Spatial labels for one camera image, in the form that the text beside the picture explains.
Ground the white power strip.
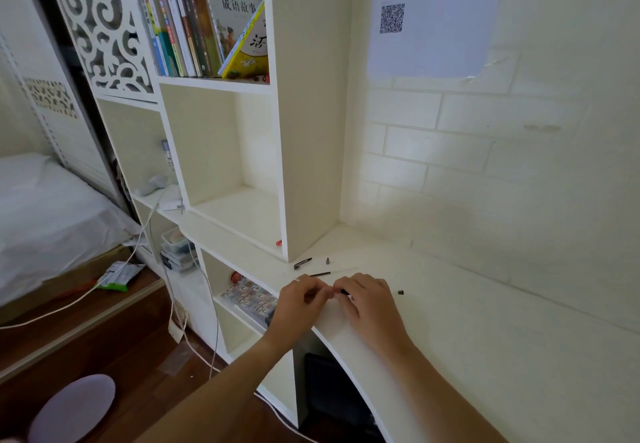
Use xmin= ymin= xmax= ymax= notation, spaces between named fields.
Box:
xmin=168 ymin=300 xmax=189 ymax=344

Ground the person's left forearm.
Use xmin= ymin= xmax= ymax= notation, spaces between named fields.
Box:
xmin=134 ymin=339 xmax=296 ymax=443

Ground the white wooden bookshelf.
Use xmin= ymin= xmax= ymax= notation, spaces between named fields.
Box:
xmin=39 ymin=0 xmax=353 ymax=428

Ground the person's right forearm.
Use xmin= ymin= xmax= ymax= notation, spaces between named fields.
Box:
xmin=385 ymin=343 xmax=508 ymax=443

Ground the yellow children's book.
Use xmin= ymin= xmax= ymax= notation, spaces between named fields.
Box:
xmin=218 ymin=2 xmax=270 ymax=80

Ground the white cable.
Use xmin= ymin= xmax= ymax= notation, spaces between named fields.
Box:
xmin=0 ymin=187 xmax=321 ymax=443

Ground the person's left hand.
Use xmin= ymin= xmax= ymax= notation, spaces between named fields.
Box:
xmin=264 ymin=274 xmax=335 ymax=347

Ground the bed with white sheet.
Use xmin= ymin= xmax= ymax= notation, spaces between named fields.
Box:
xmin=0 ymin=152 xmax=151 ymax=326

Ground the white paper wall notice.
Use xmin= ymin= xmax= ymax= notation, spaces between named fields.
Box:
xmin=366 ymin=0 xmax=507 ymax=80

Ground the stack of small storage boxes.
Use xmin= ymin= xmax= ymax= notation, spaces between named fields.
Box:
xmin=160 ymin=228 xmax=200 ymax=273

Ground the colourful patterned flat box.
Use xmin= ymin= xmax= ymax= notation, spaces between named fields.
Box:
xmin=221 ymin=278 xmax=279 ymax=329

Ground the black box under desk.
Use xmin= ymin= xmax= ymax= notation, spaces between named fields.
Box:
xmin=304 ymin=353 xmax=386 ymax=443

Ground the green illustrated story book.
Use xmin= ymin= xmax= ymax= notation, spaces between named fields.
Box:
xmin=196 ymin=0 xmax=264 ymax=61

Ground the green and white snack packet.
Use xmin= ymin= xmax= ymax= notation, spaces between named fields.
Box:
xmin=96 ymin=261 xmax=147 ymax=292

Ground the round lilac stool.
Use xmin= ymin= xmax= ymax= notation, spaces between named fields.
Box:
xmin=27 ymin=374 xmax=117 ymax=443

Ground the grey sliding wardrobe door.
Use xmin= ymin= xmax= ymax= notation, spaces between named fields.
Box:
xmin=0 ymin=0 xmax=132 ymax=218

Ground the white carved lattice panel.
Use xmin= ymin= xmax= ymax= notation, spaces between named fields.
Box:
xmin=40 ymin=0 xmax=160 ymax=103

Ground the row of upright books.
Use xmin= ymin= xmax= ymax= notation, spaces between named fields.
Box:
xmin=127 ymin=0 xmax=224 ymax=79

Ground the person's right hand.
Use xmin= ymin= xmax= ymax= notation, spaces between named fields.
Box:
xmin=332 ymin=273 xmax=417 ymax=359

